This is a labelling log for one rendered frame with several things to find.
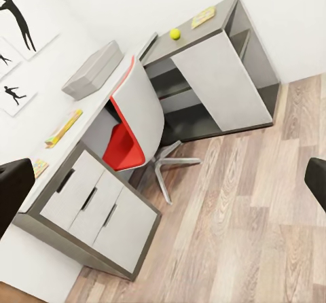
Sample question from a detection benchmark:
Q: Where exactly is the board game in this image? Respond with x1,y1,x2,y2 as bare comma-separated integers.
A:
45,109,83,148

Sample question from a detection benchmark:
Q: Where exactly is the tennis ball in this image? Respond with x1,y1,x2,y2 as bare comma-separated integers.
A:
170,29,181,40

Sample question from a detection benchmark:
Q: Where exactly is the jigsaw puzzle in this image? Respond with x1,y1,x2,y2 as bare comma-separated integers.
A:
192,5,215,29
32,158,49,178

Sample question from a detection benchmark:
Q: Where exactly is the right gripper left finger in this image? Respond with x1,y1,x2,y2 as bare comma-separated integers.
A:
0,157,36,239

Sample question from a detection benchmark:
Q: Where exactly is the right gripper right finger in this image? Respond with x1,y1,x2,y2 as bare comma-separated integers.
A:
304,157,326,212

